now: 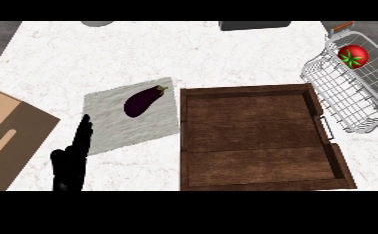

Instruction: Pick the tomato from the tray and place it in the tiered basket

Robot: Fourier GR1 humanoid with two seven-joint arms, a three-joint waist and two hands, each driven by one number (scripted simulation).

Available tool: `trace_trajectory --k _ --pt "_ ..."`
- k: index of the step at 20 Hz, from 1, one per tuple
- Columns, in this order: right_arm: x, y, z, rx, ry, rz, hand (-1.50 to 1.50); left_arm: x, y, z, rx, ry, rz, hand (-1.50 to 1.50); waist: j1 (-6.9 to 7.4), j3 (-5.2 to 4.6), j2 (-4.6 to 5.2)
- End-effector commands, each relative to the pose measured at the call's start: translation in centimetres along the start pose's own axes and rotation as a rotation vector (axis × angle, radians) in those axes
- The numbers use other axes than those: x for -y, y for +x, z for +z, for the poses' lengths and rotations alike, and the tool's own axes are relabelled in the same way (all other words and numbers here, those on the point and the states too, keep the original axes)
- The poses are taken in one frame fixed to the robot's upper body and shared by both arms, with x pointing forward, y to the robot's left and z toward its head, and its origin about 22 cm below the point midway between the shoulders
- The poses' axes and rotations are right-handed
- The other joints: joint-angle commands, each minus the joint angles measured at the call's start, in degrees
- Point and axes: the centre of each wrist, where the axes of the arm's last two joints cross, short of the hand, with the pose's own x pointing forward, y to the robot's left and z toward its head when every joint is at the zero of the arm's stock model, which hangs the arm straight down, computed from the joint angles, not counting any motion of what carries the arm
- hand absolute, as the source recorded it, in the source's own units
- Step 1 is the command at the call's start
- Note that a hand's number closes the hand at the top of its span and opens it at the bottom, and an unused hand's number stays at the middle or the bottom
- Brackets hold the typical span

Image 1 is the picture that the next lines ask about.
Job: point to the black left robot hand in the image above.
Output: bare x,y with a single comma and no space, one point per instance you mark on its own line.
73,158

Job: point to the brown wooden tray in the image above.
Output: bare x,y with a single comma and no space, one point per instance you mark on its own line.
255,138

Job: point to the red tomato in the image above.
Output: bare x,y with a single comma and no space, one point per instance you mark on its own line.
352,56

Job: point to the brown wooden cutting board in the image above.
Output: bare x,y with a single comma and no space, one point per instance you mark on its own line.
19,134

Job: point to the grey placemat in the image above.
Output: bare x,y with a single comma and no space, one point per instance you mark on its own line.
118,124

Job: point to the purple eggplant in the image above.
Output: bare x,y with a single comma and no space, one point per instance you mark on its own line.
140,102

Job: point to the grey round object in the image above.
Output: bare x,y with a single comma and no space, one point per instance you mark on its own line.
96,23

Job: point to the dark grey appliance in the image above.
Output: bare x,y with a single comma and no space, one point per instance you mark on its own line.
252,25

